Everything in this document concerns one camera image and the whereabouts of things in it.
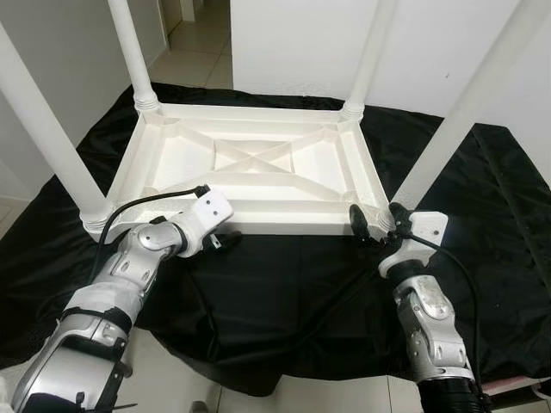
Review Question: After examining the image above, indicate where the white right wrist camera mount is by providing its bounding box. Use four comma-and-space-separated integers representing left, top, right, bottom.
379, 209, 449, 278

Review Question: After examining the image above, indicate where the white plastic table leg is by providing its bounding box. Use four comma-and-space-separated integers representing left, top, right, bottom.
108, 0, 162, 114
389, 0, 551, 216
343, 0, 399, 120
0, 24, 113, 233

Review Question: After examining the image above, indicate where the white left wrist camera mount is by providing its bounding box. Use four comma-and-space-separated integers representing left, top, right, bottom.
178, 188, 235, 255

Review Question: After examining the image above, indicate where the black table cloth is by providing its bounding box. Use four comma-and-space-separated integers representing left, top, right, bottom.
0, 82, 551, 397

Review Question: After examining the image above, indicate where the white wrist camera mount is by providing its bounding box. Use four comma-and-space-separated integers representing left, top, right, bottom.
178, 188, 235, 255
379, 209, 449, 278

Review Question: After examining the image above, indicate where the white plastic children table top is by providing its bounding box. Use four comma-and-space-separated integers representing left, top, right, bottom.
82, 102, 393, 240

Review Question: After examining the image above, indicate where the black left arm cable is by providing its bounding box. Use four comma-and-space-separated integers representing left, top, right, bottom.
99, 185, 212, 259

